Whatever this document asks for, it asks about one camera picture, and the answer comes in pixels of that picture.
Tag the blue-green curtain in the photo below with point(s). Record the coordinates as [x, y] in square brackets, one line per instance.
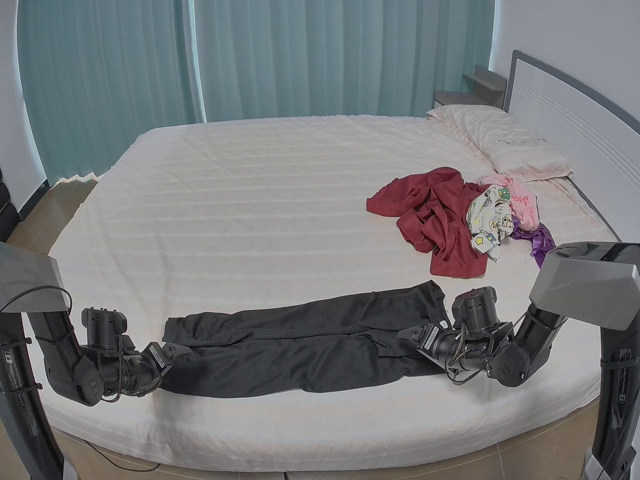
[110, 68]
[350, 43]

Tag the dark red garment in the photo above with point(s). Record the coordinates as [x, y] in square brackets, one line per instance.
[440, 218]

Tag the cream pillow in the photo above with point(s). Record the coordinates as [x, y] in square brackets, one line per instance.
[505, 140]

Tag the pink garment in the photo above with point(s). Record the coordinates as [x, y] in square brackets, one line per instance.
[525, 203]

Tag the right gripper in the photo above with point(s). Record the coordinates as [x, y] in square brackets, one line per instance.
[442, 348]

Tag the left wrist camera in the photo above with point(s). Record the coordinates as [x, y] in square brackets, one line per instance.
[127, 344]

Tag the purple garment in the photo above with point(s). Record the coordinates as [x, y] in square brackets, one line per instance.
[542, 243]

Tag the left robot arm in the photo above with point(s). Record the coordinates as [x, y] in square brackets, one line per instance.
[55, 358]

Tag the bed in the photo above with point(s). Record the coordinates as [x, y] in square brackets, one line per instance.
[250, 208]

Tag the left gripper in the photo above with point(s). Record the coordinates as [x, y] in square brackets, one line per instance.
[147, 370]

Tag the black T-shirt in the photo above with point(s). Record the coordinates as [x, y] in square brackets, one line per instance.
[300, 348]

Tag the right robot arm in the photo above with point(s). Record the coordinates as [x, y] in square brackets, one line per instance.
[585, 283]

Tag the white printed garment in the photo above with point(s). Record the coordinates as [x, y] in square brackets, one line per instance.
[487, 218]

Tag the grey bedside table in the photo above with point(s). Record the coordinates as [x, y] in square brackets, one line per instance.
[470, 93]

